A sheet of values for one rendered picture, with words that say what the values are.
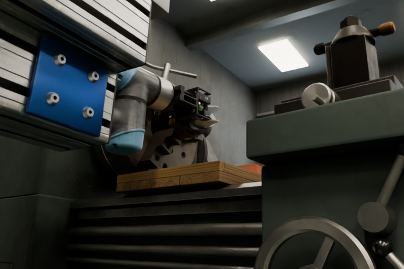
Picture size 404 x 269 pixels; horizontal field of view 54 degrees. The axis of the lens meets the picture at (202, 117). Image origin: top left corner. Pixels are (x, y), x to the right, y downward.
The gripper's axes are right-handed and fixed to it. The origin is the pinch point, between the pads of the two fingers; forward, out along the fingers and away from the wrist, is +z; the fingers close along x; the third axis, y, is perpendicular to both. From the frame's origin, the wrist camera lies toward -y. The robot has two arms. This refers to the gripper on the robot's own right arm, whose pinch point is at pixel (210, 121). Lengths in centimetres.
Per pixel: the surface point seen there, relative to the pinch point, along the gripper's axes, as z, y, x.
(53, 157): -27.4, -30.1, -12.1
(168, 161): -0.3, -15.0, -9.6
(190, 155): 9.2, -15.2, -5.8
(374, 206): -31, 50, -29
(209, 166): -20.9, 17.5, -18.6
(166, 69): -0.1, -18.9, 21.2
